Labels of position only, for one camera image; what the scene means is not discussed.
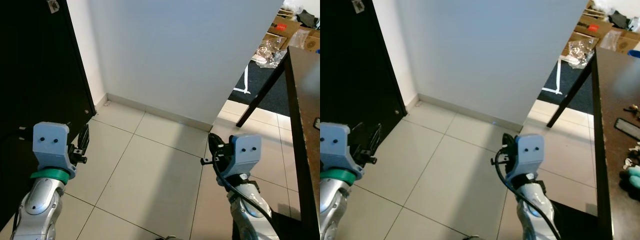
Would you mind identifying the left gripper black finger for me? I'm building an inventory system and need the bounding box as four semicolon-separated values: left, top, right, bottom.
78;123;91;151
368;123;384;151

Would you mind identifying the white tape strip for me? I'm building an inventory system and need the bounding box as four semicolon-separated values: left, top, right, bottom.
542;62;564;95
233;65;252;95

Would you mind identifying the black floor mat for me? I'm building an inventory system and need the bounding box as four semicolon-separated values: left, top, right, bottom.
538;60;595;115
229;60;291;117

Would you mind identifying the dark brown wooden table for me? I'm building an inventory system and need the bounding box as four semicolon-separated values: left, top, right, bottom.
236;46;321;240
546;46;640;240

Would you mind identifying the crumpled clear plastic bag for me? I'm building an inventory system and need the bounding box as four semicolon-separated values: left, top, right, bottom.
251;42;287;69
566;40;597;69

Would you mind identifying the plain cardboard box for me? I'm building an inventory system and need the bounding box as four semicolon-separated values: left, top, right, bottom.
299;29;321;52
600;27;640;55

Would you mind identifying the black flat card white-edged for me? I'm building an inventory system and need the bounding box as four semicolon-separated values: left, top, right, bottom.
614;118;640;142

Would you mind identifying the teal blue object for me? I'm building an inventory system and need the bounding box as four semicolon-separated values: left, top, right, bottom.
620;167;640;189

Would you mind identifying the cardboard box with red label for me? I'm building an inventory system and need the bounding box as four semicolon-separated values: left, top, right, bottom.
267;15;302;51
575;14;615;51

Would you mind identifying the black bag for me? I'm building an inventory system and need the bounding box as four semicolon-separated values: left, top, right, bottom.
295;9;319;29
609;10;632;30

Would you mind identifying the white plastic bag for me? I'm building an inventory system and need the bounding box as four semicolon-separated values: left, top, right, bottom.
592;0;622;16
281;0;304;14

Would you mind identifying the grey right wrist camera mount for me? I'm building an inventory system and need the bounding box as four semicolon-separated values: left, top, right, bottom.
218;133;262;180
505;133;545;181

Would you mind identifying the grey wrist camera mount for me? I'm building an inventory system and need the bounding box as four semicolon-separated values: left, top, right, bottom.
218;133;262;180
505;133;545;181
32;121;77;177
320;121;365;177

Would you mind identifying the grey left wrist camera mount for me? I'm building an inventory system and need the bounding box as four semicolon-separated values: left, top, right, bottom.
320;121;365;177
32;121;77;177

